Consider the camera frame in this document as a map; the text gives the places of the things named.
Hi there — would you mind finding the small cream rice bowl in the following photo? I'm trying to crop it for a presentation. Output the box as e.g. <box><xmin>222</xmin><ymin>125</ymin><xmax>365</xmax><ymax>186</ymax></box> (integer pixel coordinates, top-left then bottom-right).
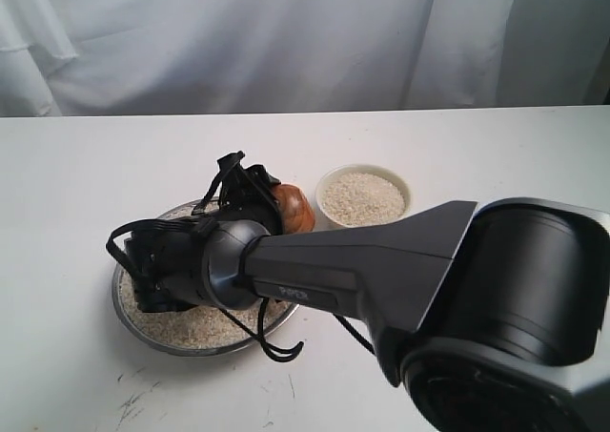
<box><xmin>315</xmin><ymin>164</ymin><xmax>411</xmax><ymax>229</ymax></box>

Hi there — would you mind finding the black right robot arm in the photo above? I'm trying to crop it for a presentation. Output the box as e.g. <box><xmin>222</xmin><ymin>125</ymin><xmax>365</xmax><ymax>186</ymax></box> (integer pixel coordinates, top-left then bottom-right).
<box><xmin>106</xmin><ymin>153</ymin><xmax>609</xmax><ymax>431</ymax></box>

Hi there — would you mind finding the large metal rice plate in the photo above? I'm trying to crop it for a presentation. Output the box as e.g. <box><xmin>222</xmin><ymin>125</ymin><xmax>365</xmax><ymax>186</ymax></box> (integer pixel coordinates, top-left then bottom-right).
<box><xmin>112</xmin><ymin>195</ymin><xmax>301</xmax><ymax>358</ymax></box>

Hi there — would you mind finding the white backdrop curtain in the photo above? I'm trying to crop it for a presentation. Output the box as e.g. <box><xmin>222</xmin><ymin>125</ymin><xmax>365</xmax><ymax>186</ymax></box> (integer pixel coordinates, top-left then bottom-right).
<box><xmin>1</xmin><ymin>0</ymin><xmax>609</xmax><ymax>117</ymax></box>

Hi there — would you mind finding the brown wooden cup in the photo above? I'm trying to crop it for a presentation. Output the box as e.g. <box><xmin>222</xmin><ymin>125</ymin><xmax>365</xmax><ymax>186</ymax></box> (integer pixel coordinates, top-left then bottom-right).
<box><xmin>272</xmin><ymin>184</ymin><xmax>315</xmax><ymax>234</ymax></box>

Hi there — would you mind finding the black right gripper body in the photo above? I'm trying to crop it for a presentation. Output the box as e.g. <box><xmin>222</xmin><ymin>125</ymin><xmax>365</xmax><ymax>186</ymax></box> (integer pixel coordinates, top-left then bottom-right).
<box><xmin>216</xmin><ymin>162</ymin><xmax>284</xmax><ymax>235</ymax></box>

